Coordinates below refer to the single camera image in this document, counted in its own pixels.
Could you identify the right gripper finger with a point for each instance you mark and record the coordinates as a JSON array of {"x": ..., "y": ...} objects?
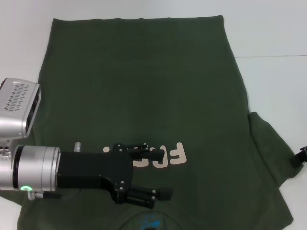
[{"x": 298, "y": 158}]

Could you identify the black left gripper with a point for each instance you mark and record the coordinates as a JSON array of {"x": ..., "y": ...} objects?
[{"x": 96, "y": 170}]

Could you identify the dark green t-shirt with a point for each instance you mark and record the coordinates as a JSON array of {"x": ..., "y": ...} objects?
[{"x": 144, "y": 83}]

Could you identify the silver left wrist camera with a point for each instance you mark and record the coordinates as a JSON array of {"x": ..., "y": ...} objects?
[{"x": 16, "y": 107}]

